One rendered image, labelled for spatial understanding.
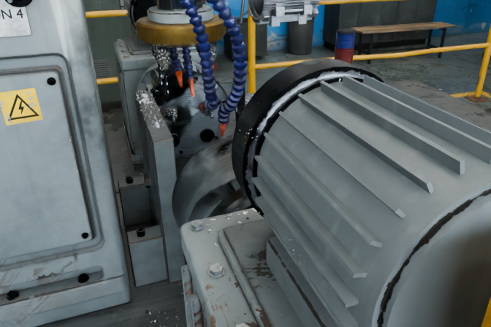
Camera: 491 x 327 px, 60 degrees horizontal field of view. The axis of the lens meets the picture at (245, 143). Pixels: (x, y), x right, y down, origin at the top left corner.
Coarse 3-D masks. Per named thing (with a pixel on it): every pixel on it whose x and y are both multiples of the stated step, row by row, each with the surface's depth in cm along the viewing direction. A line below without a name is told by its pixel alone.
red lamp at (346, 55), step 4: (336, 48) 134; (352, 48) 133; (336, 52) 134; (340, 52) 133; (344, 52) 133; (348, 52) 133; (352, 52) 134; (336, 56) 135; (340, 56) 134; (344, 56) 133; (348, 56) 133; (352, 56) 135; (344, 60) 134; (348, 60) 134; (352, 60) 136
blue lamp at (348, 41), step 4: (336, 36) 133; (340, 36) 131; (344, 36) 131; (348, 36) 131; (352, 36) 131; (336, 40) 133; (340, 40) 132; (344, 40) 131; (348, 40) 131; (352, 40) 132; (336, 44) 134; (340, 44) 132; (344, 44) 132; (348, 44) 132; (352, 44) 132; (340, 48) 133; (344, 48) 132; (348, 48) 132
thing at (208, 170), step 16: (224, 144) 72; (192, 160) 73; (208, 160) 70; (224, 160) 68; (192, 176) 70; (208, 176) 66; (224, 176) 64; (176, 192) 73; (192, 192) 67; (208, 192) 64; (224, 192) 61; (240, 192) 60; (176, 208) 72; (192, 208) 65; (208, 208) 61; (224, 208) 60; (240, 208) 59
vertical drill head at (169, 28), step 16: (160, 0) 80; (176, 0) 79; (160, 16) 79; (176, 16) 78; (208, 16) 82; (144, 32) 79; (160, 32) 77; (176, 32) 77; (192, 32) 78; (208, 32) 79; (224, 32) 84; (160, 48) 81; (160, 64) 82; (160, 80) 92
